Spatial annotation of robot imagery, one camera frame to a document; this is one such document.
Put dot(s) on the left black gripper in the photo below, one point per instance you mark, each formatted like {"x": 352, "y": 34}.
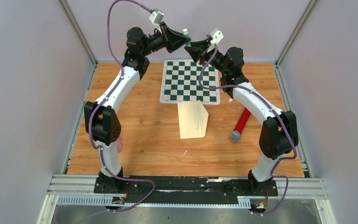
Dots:
{"x": 173, "y": 40}

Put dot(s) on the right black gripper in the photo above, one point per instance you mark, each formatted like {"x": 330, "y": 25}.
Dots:
{"x": 198, "y": 51}

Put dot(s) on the green white glue stick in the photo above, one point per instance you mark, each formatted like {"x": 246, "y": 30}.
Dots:
{"x": 186, "y": 34}

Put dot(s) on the cream envelope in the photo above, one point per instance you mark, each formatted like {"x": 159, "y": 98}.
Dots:
{"x": 187, "y": 128}

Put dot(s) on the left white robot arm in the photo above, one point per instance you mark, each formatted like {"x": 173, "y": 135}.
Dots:
{"x": 101, "y": 119}

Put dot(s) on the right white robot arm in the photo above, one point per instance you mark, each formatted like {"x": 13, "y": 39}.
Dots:
{"x": 279, "y": 134}

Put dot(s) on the green white chessboard mat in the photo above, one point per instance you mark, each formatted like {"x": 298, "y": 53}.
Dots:
{"x": 180, "y": 83}

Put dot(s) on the red glitter microphone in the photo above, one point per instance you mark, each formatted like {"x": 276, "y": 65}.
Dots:
{"x": 235, "y": 135}

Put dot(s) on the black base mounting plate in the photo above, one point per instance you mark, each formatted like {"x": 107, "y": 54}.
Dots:
{"x": 184, "y": 190}

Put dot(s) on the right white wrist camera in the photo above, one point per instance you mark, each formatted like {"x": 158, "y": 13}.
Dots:
{"x": 213, "y": 39}

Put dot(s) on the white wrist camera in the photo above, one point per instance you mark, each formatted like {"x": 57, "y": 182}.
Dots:
{"x": 156, "y": 18}
{"x": 213, "y": 39}

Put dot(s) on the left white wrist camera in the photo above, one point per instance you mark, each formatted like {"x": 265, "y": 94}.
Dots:
{"x": 156, "y": 18}

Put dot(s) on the aluminium frame rail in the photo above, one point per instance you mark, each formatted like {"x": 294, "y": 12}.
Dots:
{"x": 71, "y": 199}

